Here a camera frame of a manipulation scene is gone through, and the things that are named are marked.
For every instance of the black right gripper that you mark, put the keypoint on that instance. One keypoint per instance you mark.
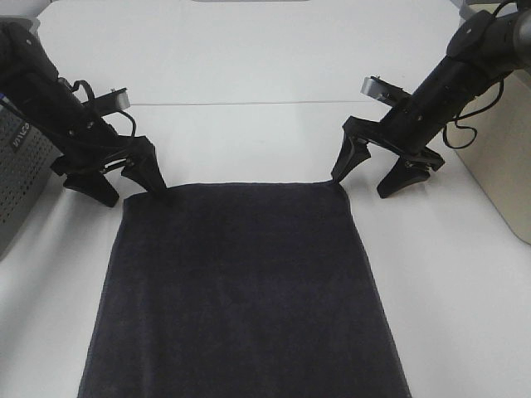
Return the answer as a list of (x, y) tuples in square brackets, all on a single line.
[(408, 127)]

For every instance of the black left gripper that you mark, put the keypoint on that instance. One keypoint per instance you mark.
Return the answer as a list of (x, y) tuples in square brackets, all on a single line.
[(90, 147)]

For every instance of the dark navy towel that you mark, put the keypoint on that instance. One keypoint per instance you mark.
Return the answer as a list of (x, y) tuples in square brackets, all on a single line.
[(241, 290)]

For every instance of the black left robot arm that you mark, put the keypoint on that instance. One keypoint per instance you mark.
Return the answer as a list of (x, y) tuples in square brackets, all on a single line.
[(30, 81)]

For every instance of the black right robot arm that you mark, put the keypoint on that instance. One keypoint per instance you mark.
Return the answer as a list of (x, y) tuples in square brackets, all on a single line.
[(484, 51)]

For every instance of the grey perforated plastic basket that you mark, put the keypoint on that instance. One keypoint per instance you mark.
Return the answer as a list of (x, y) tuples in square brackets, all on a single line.
[(26, 157)]

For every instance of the beige storage bin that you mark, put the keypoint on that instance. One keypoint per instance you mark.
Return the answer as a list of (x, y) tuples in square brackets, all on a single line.
[(499, 158)]

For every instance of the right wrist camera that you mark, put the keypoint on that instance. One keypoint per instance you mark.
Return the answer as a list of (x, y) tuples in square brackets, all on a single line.
[(383, 91)]

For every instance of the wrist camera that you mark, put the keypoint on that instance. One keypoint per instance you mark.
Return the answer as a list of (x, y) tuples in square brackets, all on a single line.
[(383, 91), (113, 102)]

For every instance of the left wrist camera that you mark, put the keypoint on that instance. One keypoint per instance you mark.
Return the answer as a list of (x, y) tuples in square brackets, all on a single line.
[(113, 102)]

